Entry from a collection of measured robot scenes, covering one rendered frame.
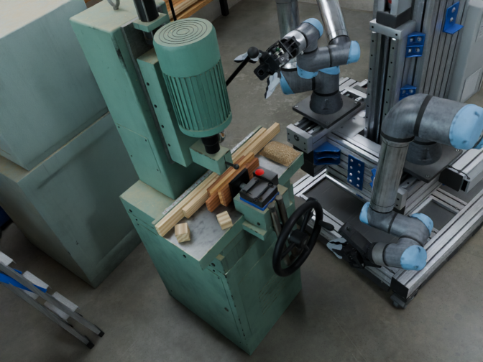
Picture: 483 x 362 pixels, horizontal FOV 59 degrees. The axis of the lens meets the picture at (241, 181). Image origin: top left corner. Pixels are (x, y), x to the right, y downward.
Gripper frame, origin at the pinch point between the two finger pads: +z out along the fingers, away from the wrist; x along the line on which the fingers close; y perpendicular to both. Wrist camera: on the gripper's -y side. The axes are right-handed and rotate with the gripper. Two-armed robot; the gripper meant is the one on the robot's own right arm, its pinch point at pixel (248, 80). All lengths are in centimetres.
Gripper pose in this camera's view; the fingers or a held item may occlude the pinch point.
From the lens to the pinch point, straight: 135.3
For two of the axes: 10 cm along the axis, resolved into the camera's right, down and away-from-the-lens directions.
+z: -6.3, 6.1, -4.8
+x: 6.5, 7.5, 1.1
